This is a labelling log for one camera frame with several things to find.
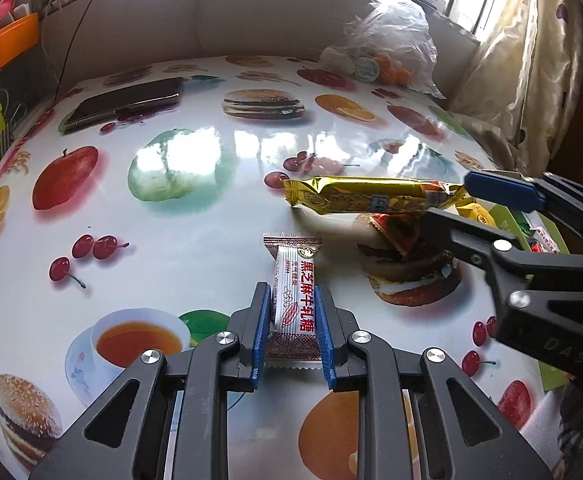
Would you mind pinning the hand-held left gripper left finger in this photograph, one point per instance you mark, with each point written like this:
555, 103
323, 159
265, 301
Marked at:
261, 340

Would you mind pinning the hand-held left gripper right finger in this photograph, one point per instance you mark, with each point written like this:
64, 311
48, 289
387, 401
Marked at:
324, 345

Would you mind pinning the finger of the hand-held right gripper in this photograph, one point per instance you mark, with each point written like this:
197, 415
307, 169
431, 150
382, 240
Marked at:
451, 225
501, 189

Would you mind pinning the yellow snack packet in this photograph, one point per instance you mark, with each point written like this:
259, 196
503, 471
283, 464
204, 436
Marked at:
476, 212

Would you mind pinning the green cardboard box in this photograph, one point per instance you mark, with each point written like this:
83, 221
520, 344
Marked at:
509, 222

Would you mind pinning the red snack packet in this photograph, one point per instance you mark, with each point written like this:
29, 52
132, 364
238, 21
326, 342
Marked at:
394, 232

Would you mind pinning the white candy packet red print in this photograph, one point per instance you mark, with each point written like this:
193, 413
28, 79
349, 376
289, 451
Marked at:
294, 280

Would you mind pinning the gold snack bar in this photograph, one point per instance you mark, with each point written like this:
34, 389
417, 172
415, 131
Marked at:
361, 194

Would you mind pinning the small white red candy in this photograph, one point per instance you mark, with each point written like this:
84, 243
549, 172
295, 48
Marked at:
544, 237

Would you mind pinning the beige printed curtain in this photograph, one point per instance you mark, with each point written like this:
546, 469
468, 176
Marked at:
521, 60

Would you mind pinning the orange fruit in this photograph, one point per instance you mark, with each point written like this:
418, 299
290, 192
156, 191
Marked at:
396, 70

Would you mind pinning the round lidded cup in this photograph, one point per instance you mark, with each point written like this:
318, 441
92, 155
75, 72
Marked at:
366, 67

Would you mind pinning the clear plastic bag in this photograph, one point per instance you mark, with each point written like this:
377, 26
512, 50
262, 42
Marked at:
396, 30

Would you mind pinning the black smartphone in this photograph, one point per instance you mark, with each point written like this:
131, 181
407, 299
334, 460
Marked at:
126, 100

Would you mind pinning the orange box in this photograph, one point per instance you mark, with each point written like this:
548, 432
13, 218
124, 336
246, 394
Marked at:
6, 42

